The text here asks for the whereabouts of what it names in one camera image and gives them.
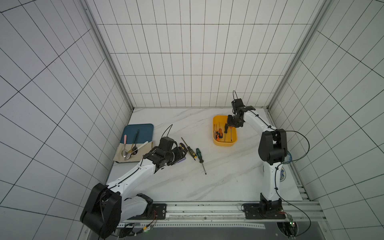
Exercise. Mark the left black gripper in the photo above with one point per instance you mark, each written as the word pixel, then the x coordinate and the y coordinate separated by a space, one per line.
pixel 179 155

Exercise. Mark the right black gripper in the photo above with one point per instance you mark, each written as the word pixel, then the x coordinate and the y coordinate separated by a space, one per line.
pixel 231 122

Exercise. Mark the large black yellow screwdriver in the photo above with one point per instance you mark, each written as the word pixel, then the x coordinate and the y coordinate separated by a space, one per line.
pixel 184 148

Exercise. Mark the black yellow dotted screwdriver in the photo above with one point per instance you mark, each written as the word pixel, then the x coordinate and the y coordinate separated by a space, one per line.
pixel 187 145

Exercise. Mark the large orange black screwdriver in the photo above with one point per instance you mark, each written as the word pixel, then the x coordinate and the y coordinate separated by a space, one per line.
pixel 220 132

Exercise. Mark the short orange black screwdriver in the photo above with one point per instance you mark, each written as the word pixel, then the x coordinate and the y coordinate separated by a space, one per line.
pixel 216 133

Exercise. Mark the green black screwdriver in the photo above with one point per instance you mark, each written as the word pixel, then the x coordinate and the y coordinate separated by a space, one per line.
pixel 200 157

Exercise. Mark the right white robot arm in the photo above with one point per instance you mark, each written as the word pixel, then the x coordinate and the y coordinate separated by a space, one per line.
pixel 272 151

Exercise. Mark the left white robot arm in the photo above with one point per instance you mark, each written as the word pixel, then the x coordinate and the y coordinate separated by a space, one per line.
pixel 126 186

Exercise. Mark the yellow plastic storage box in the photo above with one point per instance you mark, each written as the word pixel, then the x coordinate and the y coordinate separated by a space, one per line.
pixel 223 135

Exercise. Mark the teal tray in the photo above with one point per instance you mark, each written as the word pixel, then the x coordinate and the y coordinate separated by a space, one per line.
pixel 146 133

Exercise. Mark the beige cloth mat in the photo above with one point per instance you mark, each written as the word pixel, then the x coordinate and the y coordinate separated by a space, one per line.
pixel 142 150

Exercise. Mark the metal spoon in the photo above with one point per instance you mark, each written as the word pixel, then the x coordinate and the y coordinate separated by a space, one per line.
pixel 129 152

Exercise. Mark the blue white porcelain bowl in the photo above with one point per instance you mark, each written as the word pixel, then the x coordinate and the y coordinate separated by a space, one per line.
pixel 288 159

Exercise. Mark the yellow blue patterned bowl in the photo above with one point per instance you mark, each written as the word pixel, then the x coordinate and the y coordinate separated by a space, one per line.
pixel 283 174

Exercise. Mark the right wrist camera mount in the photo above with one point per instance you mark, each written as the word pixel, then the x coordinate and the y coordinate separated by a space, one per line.
pixel 239 107

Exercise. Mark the dark handle utensil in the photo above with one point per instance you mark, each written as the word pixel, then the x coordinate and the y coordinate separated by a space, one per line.
pixel 134 146

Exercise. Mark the pink handle spoon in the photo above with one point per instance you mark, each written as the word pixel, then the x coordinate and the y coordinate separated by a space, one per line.
pixel 124 151

